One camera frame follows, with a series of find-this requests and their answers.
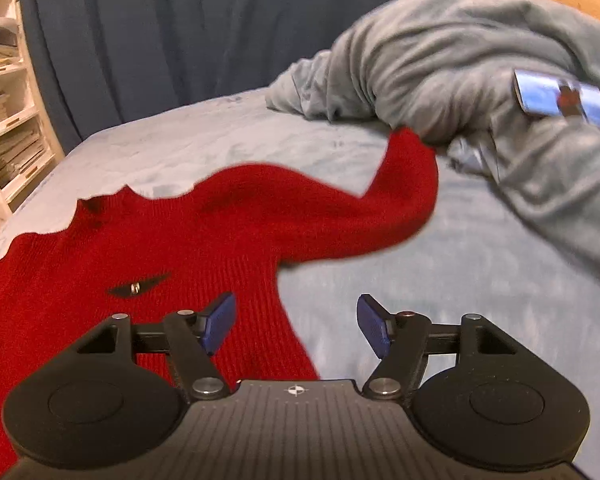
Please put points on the smartphone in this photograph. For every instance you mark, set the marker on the smartphone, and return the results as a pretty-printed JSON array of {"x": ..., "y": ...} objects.
[{"x": 562, "y": 97}]

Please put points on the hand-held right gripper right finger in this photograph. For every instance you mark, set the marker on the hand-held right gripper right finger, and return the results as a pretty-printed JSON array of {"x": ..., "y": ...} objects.
[{"x": 375, "y": 326}]

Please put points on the red knit sweater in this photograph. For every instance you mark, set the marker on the red knit sweater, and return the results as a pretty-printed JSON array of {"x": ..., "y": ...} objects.
[{"x": 129, "y": 240}]

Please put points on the bed with blue sheet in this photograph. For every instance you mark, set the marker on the bed with blue sheet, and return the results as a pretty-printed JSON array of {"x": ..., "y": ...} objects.
[{"x": 455, "y": 285}]

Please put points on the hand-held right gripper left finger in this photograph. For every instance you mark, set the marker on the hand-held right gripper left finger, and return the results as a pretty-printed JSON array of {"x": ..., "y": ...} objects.
[{"x": 218, "y": 324}]

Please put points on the grey fleece blanket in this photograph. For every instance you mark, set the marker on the grey fleece blanket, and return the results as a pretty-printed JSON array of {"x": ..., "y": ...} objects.
[{"x": 430, "y": 50}]

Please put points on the dark blue curtain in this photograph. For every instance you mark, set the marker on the dark blue curtain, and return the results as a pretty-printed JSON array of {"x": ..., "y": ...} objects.
[{"x": 204, "y": 35}]

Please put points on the white shelf unit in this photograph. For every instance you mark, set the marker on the white shelf unit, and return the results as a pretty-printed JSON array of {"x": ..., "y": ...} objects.
[{"x": 9, "y": 125}]

